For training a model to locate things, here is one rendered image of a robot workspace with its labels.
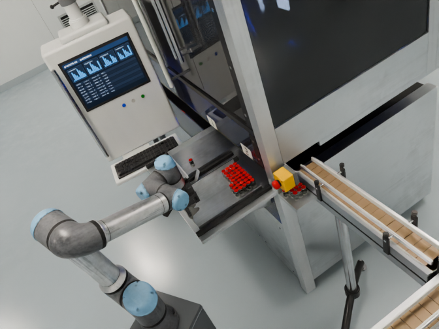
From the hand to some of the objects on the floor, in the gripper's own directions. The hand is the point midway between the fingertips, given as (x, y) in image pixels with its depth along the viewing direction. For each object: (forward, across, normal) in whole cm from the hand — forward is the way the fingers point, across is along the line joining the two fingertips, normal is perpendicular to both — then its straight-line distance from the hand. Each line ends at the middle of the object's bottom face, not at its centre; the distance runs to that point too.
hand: (189, 217), depth 180 cm
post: (+94, -12, -38) cm, 102 cm away
